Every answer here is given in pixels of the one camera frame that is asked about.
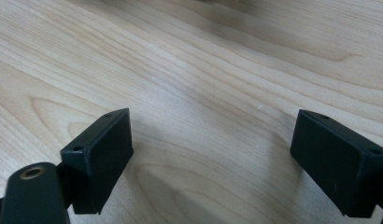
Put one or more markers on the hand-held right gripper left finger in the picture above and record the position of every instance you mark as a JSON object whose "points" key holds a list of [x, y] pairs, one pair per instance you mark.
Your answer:
{"points": [[102, 149]]}

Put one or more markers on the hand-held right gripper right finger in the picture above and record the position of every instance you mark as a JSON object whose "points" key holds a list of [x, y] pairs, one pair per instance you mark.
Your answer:
{"points": [[336, 161]]}

